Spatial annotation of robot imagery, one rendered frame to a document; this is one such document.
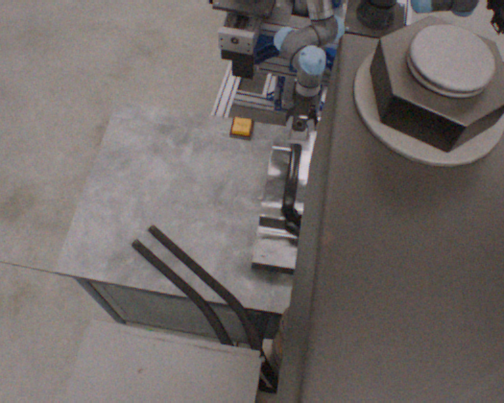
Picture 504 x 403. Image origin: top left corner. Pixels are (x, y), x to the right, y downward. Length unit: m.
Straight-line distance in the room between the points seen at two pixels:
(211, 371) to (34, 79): 2.71
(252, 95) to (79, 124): 1.03
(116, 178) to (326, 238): 1.49
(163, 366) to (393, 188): 0.58
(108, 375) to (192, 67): 2.48
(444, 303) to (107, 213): 1.47
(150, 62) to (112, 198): 1.59
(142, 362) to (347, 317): 0.58
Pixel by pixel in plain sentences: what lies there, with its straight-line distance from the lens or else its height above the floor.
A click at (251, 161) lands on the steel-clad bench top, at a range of 1.73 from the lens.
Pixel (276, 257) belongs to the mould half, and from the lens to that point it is 1.51.
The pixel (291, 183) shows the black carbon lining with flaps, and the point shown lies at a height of 0.88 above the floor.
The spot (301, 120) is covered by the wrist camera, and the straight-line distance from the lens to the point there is 1.53.
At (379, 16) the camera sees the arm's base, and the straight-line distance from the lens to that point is 1.87.
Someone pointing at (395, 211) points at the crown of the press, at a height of 2.00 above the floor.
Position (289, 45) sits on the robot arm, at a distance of 1.48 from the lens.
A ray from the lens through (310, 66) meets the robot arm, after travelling 1.42.
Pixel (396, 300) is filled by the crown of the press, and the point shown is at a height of 2.01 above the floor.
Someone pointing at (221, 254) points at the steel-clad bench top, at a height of 0.80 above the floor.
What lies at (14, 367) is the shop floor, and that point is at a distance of 2.51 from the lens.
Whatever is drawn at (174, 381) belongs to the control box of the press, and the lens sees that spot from 0.82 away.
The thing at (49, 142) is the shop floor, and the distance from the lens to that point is 2.95.
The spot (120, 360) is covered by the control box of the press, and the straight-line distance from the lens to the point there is 0.84.
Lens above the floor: 2.27
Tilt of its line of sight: 62 degrees down
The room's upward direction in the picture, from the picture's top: 4 degrees clockwise
